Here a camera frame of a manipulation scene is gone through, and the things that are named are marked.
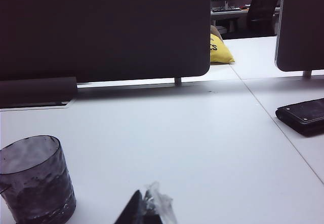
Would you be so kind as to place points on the black phone device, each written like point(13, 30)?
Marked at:
point(303, 117)

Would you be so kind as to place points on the black office chair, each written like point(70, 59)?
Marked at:
point(262, 8)

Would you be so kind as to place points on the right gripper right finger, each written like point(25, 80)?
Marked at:
point(159, 208)

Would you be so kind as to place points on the brown cushion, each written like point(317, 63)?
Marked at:
point(216, 31)

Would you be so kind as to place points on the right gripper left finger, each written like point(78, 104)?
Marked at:
point(132, 211)

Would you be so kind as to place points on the dark textured glass mug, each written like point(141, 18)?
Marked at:
point(38, 183)

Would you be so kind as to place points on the white keyboard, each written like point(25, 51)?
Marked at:
point(226, 10)

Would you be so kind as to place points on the dark grey desk divider panel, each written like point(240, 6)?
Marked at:
point(101, 31)
point(301, 26)

